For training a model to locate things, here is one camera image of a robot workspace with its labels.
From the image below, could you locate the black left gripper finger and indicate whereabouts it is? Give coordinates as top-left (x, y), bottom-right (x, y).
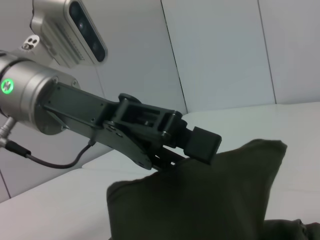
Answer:
top-left (151, 145), bottom-right (191, 173)
top-left (116, 92), bottom-right (223, 166)

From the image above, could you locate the dark green t-shirt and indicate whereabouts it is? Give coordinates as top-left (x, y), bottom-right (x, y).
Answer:
top-left (105, 138), bottom-right (320, 240)

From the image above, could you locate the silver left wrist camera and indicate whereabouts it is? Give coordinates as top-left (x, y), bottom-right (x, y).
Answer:
top-left (20, 0), bottom-right (109, 69)

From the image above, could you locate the left arm cable with connector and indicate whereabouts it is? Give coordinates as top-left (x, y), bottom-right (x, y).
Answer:
top-left (0, 117), bottom-right (98, 170)

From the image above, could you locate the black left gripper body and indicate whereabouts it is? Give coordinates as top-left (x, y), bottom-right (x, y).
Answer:
top-left (40, 81), bottom-right (154, 171)

